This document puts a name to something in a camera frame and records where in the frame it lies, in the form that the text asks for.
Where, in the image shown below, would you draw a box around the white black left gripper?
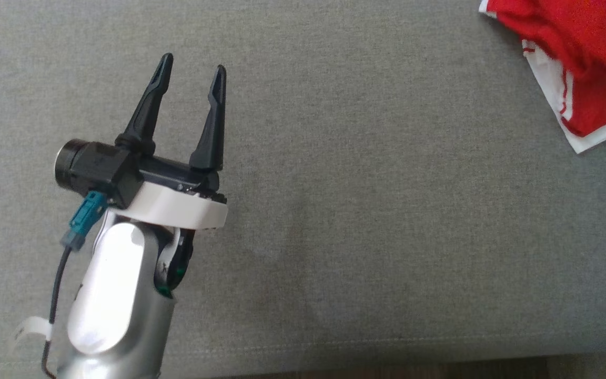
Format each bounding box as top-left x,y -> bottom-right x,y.
108,53 -> 229,230

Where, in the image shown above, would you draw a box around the red white-striped basketball shorts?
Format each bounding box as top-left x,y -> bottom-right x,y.
479,0 -> 606,79

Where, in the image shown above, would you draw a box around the red Bulls basketball jersey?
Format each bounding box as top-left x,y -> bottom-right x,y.
521,39 -> 606,154

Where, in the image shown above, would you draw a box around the grey fabric sofa seat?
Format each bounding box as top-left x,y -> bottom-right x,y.
0,0 -> 606,378

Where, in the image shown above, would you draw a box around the white cable label tag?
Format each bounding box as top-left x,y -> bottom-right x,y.
13,316 -> 54,345

